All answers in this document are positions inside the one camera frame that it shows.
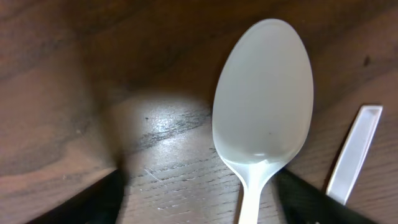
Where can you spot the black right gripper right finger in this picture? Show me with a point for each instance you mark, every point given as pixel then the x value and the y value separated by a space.
pixel 302 203

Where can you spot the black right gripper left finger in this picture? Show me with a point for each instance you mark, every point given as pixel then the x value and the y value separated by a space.
pixel 99 203

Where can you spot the white plastic utensil handle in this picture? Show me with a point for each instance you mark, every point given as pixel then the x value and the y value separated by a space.
pixel 353 153

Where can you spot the white plastic spoon bowl-down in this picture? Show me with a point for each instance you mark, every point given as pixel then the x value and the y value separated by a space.
pixel 262 107

